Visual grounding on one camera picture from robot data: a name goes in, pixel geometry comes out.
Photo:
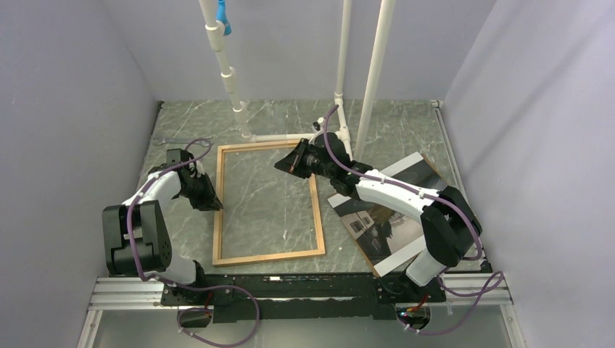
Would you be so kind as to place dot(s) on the wooden picture frame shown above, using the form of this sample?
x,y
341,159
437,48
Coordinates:
x,y
217,235

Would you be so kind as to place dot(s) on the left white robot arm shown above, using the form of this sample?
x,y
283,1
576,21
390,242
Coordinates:
x,y
136,238

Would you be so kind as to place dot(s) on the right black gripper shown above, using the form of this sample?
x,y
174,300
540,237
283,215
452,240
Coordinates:
x,y
293,162

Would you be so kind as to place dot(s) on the grey metal wrench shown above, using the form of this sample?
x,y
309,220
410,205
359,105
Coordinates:
x,y
160,140

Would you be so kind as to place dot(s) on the blue nozzle on pipe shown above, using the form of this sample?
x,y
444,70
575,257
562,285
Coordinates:
x,y
221,16

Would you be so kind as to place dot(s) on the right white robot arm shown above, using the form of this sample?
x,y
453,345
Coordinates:
x,y
448,226

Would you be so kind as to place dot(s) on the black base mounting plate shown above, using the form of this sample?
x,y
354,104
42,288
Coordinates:
x,y
235,297

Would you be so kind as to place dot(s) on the glossy photo board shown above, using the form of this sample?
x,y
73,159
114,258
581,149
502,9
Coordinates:
x,y
388,239

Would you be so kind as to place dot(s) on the aluminium rail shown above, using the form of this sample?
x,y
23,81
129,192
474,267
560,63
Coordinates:
x,y
121,293

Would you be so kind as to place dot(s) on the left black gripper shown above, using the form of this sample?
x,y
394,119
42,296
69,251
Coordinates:
x,y
209,201

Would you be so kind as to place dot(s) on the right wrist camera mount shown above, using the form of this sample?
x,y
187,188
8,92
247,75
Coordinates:
x,y
317,126

